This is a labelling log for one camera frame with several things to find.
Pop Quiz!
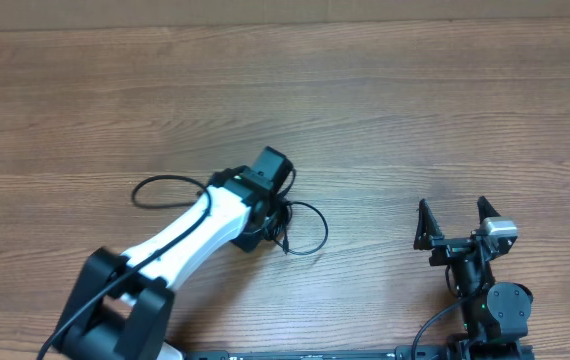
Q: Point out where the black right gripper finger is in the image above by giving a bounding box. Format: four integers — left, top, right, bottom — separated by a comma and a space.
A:
413, 199, 444, 250
477, 196, 501, 230

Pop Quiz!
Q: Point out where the thick black USB cable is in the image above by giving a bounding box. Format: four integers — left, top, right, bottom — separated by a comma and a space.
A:
252, 197, 294, 255

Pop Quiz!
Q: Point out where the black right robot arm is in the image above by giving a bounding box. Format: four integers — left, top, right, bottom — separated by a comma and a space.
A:
409, 196, 535, 359

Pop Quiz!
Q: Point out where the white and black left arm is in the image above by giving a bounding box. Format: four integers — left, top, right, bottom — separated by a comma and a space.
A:
38, 166, 287, 360

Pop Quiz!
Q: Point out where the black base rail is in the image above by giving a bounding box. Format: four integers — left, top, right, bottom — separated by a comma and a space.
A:
184, 344, 536, 360

